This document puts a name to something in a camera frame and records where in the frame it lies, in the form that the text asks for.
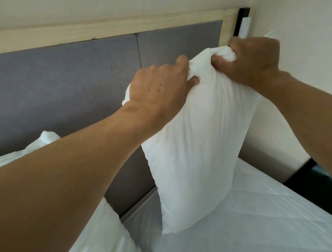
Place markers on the black-framed frosted glass partition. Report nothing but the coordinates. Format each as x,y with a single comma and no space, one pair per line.
298,170

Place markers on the white quilted mattress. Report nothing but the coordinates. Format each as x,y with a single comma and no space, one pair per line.
259,220

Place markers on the person's left forearm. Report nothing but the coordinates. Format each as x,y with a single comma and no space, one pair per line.
64,181

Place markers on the person's right hand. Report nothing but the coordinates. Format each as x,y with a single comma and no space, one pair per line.
254,59

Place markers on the person's right forearm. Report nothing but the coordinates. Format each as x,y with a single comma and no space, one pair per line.
306,114

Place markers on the black and white wall lamp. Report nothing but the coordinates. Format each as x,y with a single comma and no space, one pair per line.
245,26

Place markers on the grey padded wood-framed headboard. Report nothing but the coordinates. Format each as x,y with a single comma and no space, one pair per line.
64,85

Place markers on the person's left hand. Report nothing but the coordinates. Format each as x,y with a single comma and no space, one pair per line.
158,91

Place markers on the white pillow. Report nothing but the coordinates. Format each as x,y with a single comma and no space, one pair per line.
197,145
109,228

